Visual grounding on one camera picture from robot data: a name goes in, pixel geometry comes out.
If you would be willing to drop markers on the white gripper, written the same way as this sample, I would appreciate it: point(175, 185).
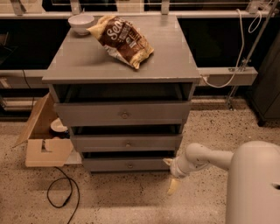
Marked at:
point(174, 170)

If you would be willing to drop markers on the grey bottom drawer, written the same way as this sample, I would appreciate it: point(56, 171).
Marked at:
point(125, 164)

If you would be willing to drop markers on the grey drawer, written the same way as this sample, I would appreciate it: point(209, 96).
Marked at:
point(122, 113)
point(104, 143)
point(125, 164)

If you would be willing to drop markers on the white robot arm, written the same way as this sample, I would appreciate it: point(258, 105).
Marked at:
point(253, 181)

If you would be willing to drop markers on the grey middle drawer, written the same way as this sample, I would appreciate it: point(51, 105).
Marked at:
point(104, 143)

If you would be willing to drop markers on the grey drawer cabinet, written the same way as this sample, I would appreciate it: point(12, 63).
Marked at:
point(84, 72)

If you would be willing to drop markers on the grey top drawer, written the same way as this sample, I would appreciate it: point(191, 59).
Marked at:
point(122, 113)

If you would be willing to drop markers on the open cardboard box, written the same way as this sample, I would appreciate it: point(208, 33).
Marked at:
point(43, 149)

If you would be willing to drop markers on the dark grey cabinet right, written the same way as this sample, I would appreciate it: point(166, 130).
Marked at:
point(264, 96)

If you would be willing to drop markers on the white bowl in box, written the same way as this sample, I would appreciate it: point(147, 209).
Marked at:
point(57, 126)

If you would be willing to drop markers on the brown yellow chip bag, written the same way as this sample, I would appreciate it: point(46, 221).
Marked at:
point(122, 40)

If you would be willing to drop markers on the white ceramic bowl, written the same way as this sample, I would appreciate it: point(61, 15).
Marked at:
point(81, 23)

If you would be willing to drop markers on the grey wall rail ledge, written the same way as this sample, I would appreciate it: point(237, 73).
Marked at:
point(216, 76)

